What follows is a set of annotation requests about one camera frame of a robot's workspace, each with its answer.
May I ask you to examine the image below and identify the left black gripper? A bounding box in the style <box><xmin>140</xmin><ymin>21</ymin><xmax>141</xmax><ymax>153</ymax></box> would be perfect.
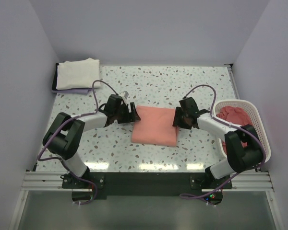
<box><xmin>114</xmin><ymin>103</ymin><xmax>140</xmax><ymax>124</ymax></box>

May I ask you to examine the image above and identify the salmon pink t-shirt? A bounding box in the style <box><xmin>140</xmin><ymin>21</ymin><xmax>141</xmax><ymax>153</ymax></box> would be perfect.
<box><xmin>131</xmin><ymin>105</ymin><xmax>179</xmax><ymax>147</ymax></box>

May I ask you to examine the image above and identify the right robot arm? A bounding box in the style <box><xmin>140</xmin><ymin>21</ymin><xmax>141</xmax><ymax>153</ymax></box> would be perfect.
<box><xmin>173</xmin><ymin>97</ymin><xmax>266</xmax><ymax>188</ymax></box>

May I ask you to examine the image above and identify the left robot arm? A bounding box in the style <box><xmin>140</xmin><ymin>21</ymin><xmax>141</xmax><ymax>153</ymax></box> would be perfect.
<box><xmin>38</xmin><ymin>93</ymin><xmax>141</xmax><ymax>188</ymax></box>

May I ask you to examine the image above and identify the folded lavender t-shirt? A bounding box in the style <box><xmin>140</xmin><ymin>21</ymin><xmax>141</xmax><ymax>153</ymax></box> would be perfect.
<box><xmin>51</xmin><ymin>88</ymin><xmax>91</xmax><ymax>94</ymax></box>

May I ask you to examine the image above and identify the dark pink t-shirt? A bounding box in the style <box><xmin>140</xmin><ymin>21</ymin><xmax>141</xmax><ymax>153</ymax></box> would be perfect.
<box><xmin>216</xmin><ymin>104</ymin><xmax>255</xmax><ymax>154</ymax></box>

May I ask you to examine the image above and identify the folded cream t-shirt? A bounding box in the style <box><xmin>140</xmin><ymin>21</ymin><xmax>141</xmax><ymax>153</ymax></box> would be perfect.
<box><xmin>56</xmin><ymin>58</ymin><xmax>100</xmax><ymax>90</ymax></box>

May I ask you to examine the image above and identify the white plastic laundry basket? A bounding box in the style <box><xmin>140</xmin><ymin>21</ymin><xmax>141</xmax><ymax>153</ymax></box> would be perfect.
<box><xmin>213</xmin><ymin>100</ymin><xmax>271</xmax><ymax>161</ymax></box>

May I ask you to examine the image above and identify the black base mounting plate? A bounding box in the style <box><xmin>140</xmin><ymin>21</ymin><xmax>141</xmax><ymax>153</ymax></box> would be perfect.
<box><xmin>60</xmin><ymin>172</ymin><xmax>230</xmax><ymax>201</ymax></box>

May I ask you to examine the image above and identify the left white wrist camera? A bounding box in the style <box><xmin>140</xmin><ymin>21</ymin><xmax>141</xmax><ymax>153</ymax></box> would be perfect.
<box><xmin>119</xmin><ymin>91</ymin><xmax>129</xmax><ymax>100</ymax></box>

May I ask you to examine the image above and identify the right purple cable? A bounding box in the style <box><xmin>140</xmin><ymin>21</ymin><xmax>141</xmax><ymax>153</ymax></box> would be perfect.
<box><xmin>180</xmin><ymin>84</ymin><xmax>266</xmax><ymax>200</ymax></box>

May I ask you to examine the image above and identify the purple cable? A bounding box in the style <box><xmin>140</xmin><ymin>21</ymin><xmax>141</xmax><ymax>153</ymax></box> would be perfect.
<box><xmin>33</xmin><ymin>80</ymin><xmax>122</xmax><ymax>207</ymax></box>
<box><xmin>180</xmin><ymin>84</ymin><xmax>266</xmax><ymax>200</ymax></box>

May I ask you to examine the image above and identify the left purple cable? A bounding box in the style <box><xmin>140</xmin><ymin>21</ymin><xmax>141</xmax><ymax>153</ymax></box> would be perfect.
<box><xmin>33</xmin><ymin>80</ymin><xmax>122</xmax><ymax>207</ymax></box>

